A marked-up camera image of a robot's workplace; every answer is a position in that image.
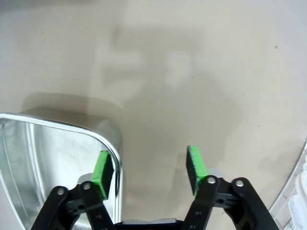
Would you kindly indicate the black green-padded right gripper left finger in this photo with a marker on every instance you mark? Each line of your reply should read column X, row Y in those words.
column 102, row 172

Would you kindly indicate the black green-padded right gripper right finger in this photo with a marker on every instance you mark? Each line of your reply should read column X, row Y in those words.
column 197, row 167

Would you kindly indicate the rectangular steel food container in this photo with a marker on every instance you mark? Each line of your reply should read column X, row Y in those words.
column 48, row 155

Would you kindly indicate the white plastic crate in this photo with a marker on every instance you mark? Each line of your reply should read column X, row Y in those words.
column 301, row 198

